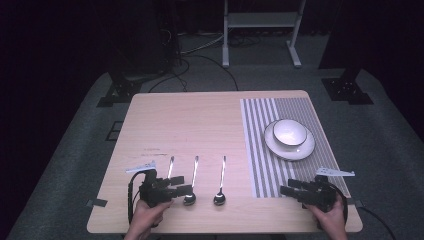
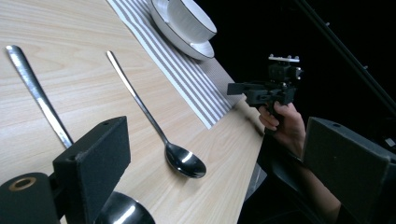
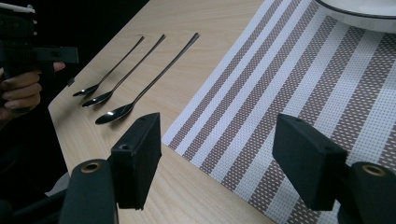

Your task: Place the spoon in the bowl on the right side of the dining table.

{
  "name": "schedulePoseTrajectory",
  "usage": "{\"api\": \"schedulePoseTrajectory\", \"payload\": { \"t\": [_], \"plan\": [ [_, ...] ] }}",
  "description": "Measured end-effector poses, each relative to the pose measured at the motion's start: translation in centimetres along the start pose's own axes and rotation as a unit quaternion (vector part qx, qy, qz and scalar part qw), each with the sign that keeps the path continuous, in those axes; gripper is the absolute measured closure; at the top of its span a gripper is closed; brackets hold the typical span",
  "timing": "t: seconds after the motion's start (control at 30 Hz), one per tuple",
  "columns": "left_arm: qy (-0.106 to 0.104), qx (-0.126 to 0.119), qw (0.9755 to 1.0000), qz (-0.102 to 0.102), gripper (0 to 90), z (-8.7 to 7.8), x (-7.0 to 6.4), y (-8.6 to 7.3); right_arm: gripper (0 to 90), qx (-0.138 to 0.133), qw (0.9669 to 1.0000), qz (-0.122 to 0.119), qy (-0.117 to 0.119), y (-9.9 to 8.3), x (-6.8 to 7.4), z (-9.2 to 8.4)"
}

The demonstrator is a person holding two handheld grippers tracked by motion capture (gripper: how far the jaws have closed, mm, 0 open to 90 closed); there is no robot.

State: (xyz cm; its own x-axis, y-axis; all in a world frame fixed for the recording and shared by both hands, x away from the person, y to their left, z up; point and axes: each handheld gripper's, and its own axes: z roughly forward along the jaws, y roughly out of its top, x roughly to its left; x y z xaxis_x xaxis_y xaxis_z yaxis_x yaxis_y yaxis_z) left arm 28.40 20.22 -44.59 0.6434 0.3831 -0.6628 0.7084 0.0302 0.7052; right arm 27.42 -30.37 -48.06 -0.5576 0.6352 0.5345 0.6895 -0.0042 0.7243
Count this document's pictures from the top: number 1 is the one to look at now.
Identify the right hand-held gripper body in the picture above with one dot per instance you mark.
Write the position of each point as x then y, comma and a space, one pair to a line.
320, 195

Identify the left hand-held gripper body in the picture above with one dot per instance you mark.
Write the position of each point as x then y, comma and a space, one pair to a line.
153, 193

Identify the metal spoon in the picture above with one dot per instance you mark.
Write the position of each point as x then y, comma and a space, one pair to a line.
221, 176
170, 166
194, 173

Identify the person's left hand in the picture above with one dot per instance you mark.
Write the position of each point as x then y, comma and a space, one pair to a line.
148, 216

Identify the person's right hand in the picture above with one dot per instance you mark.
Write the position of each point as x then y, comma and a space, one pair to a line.
328, 218

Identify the white plate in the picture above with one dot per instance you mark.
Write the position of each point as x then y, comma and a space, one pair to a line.
296, 152

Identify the grey striped placemat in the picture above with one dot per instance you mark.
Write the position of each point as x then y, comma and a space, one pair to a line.
263, 166

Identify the grey tape piece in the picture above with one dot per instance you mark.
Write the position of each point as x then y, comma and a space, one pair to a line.
96, 202
356, 202

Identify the white bowl with dark rim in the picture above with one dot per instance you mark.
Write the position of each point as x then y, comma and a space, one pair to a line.
289, 132

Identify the floor socket plate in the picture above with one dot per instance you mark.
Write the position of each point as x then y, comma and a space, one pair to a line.
114, 130

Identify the black stand base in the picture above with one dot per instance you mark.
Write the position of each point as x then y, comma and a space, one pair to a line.
120, 91
346, 90

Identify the dark equipment cabinet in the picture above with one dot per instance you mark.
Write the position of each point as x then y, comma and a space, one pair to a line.
146, 36

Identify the white metal stand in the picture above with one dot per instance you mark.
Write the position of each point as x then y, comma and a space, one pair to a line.
261, 19

